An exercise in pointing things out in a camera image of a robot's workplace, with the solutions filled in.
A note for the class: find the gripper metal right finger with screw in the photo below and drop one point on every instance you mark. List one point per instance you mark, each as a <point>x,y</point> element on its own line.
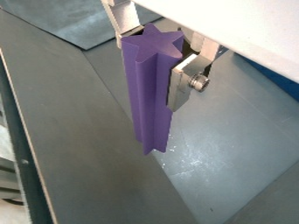
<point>189,73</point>

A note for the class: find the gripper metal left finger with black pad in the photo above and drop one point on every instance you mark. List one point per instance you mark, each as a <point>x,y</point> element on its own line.
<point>123,18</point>

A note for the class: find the purple star block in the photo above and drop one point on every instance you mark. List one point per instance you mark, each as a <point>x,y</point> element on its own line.
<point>149,55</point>

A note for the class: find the blue shape sorter board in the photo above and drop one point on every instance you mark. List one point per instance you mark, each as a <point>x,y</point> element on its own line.
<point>286,84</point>

